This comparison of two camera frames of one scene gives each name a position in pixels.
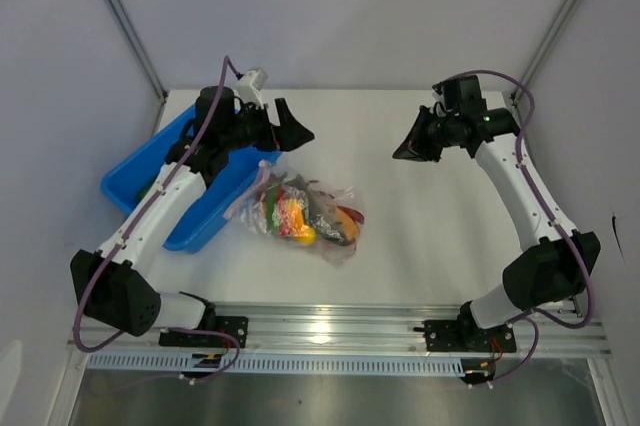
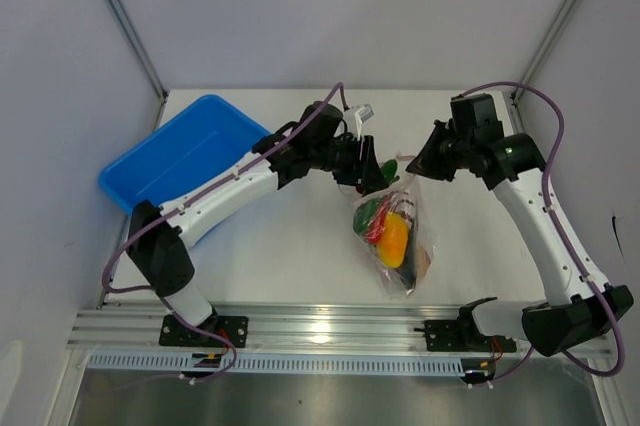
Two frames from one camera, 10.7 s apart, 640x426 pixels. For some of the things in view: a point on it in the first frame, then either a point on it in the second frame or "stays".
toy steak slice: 350,227 -> 422,261
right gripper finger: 424,141 -> 436,157
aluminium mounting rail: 366,329 stays
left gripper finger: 291,131 -> 372,177
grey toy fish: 319,203 -> 408,272
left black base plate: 235,326 stays
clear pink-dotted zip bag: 324,218 -> 392,224
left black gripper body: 256,128 -> 342,159
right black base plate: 456,335 stays
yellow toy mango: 302,233 -> 392,245
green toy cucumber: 145,190 -> 365,211
